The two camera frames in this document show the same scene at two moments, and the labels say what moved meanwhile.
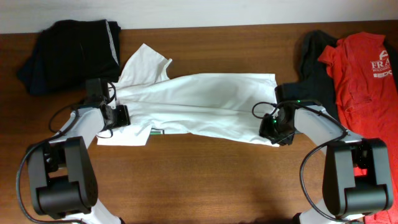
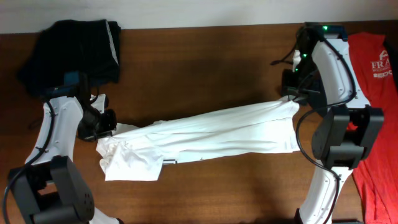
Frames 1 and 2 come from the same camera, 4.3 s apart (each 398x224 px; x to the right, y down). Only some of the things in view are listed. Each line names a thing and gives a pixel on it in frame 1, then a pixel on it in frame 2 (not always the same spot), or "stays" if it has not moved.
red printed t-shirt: [365, 79] stays
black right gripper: [269, 130] → [298, 92]
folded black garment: [69, 53] stays
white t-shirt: [227, 105] → [128, 153]
